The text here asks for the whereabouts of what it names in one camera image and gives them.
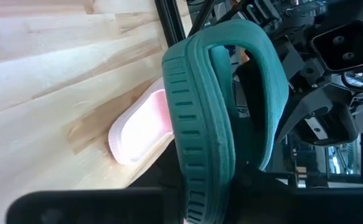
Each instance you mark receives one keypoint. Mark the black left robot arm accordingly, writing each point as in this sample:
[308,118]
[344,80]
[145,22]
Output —
[296,46]

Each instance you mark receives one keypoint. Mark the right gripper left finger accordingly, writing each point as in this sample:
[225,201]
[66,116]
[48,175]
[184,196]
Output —
[91,208]

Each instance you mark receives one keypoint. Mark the green rubber slide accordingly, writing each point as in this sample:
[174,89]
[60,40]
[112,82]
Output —
[200,109]

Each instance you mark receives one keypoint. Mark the pink rubber slide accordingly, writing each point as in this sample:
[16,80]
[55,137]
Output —
[140,130]

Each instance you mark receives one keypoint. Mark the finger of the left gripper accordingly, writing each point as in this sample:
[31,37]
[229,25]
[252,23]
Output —
[305,107]

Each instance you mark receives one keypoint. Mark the black aluminium rig frame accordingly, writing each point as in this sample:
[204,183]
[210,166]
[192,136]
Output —
[168,21]

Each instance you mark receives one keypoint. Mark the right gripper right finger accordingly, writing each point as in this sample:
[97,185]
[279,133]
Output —
[309,208]

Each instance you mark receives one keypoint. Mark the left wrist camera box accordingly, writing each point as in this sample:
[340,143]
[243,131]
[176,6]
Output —
[346,46]

